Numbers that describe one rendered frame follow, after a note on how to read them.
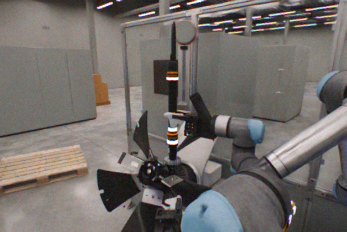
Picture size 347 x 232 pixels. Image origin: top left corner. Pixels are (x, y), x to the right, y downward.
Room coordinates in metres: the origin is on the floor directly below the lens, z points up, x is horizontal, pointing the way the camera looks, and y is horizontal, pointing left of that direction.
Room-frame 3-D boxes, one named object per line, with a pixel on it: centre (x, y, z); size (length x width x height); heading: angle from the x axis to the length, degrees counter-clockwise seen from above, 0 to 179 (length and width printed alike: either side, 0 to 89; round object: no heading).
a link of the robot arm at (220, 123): (0.70, -0.17, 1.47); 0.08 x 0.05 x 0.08; 149
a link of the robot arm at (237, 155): (0.64, -0.24, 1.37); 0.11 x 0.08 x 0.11; 0
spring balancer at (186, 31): (1.52, -0.07, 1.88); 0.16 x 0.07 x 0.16; 84
